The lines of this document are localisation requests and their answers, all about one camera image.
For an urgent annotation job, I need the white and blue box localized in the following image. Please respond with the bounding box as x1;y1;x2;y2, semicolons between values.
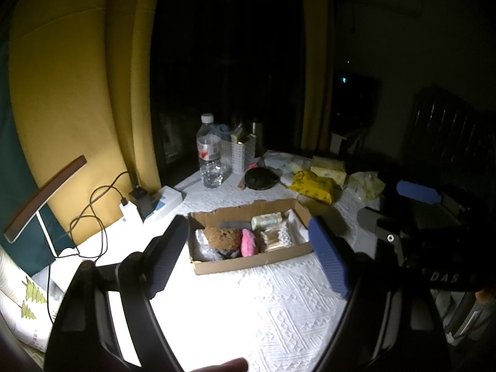
149;186;184;218

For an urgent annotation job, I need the pink plush toy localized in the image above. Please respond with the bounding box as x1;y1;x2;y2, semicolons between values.
241;228;257;257

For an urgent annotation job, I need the clear plastic packet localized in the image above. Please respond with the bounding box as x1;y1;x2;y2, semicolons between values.
259;225;297;253

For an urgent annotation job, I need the cardboard box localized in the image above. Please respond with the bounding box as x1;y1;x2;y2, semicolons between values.
187;198;315;276

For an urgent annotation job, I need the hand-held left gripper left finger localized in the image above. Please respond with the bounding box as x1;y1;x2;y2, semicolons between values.
44;215;190;372

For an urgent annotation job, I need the black power adapter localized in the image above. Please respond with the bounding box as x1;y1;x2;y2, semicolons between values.
129;188;156;220

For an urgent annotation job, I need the pale yellow plastic pack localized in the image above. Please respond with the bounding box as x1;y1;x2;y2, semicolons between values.
347;171;387;202

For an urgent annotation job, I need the dark slatted chair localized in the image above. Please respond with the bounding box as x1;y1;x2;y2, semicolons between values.
405;84;496;188

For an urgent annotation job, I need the brown loofah sponge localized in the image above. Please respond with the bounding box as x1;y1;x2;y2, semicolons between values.
204;225;239;253

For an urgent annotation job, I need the white printed packet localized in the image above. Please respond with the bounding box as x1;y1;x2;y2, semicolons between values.
265;151;307;173

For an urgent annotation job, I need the white charger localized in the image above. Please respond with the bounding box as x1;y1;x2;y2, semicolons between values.
119;197;144;226

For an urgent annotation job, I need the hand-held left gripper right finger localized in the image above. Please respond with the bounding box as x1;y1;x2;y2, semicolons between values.
308;216;452;372

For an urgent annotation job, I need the black cable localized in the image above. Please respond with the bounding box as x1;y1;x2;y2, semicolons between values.
47;170;137;325

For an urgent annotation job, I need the pale yellow tissue box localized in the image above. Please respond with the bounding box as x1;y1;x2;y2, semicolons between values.
310;156;348;187

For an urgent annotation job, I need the desk lamp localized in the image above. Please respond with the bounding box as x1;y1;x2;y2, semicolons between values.
4;155;88;258

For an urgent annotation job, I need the yellow curtain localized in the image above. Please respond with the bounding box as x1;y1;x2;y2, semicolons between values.
302;0;334;153
10;0;164;246

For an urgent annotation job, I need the metal thermos flask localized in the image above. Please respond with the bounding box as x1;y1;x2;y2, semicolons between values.
250;121;266;152

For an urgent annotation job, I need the tree print pillow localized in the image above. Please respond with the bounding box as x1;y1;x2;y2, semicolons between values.
0;248;63;358

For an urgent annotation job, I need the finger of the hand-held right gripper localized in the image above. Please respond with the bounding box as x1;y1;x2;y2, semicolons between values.
396;180;443;207
356;207;393;238

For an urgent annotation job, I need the white carton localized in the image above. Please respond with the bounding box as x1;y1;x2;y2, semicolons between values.
330;132;350;154

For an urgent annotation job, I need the white patterned box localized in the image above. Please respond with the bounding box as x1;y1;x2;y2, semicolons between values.
230;135;257;175

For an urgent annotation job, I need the yellow wet wipes pack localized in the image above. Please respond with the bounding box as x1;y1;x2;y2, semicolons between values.
289;170;338;206

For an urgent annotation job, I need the person's left hand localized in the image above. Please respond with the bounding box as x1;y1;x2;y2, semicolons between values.
192;357;249;372

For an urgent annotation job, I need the clear water bottle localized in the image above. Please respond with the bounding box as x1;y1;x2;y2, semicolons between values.
196;113;226;189

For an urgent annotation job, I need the pale tissue pack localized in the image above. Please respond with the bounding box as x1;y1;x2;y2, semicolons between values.
251;213;290;232

